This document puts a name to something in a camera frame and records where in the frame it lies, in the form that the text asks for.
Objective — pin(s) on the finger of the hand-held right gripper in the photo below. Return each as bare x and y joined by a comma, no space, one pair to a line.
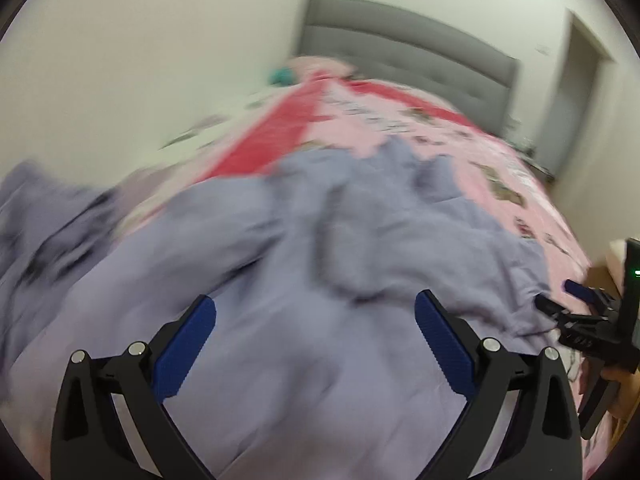
580,290
550,306

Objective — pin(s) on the grey door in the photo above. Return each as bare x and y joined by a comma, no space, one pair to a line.
572,95

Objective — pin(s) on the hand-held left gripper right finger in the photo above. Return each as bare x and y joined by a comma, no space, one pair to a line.
446,345

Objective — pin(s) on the pink printed blanket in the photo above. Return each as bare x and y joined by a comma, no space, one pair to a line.
430,125

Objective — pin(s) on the teal soft toy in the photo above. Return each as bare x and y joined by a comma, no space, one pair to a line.
282,76

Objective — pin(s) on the lavender puffer jacket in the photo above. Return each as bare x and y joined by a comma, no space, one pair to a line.
310,270

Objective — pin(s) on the grey upholstered headboard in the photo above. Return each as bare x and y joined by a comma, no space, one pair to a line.
400,47

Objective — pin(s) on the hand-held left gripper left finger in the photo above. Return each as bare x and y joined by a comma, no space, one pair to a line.
184,347

